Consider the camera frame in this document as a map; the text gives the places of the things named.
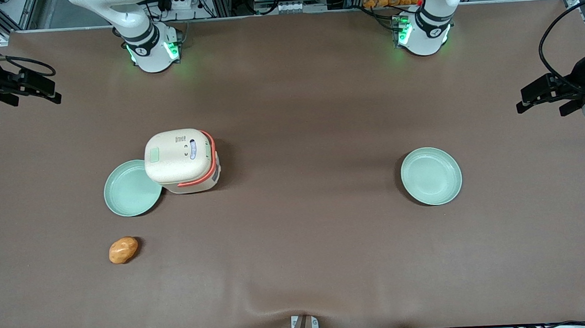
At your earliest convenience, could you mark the brown table mat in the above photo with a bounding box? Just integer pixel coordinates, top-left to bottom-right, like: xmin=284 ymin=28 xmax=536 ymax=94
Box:
xmin=0 ymin=0 xmax=585 ymax=328

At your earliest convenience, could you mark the cream rice cooker orange handle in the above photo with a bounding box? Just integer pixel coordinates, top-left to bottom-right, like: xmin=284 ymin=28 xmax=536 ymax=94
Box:
xmin=143 ymin=127 xmax=222 ymax=196

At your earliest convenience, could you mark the pale green round plate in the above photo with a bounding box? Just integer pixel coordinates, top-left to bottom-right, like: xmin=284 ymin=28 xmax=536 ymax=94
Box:
xmin=102 ymin=158 xmax=165 ymax=218
xmin=399 ymin=146 xmax=464 ymax=208

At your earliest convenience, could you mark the white power strip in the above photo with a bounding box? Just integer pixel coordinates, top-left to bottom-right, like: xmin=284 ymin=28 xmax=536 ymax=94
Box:
xmin=161 ymin=0 xmax=202 ymax=12

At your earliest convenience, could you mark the orange brown bread roll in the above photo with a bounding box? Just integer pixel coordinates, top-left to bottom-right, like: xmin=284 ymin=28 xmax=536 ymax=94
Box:
xmin=108 ymin=236 xmax=140 ymax=265

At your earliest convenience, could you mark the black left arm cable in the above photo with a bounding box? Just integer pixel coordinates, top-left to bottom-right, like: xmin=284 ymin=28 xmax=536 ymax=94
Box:
xmin=536 ymin=0 xmax=585 ymax=96

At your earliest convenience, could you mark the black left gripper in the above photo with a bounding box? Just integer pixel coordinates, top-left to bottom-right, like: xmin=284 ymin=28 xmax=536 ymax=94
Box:
xmin=559 ymin=100 xmax=585 ymax=117

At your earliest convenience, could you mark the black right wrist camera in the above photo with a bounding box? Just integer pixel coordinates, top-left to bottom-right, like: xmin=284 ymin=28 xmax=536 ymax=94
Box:
xmin=17 ymin=66 xmax=63 ymax=107

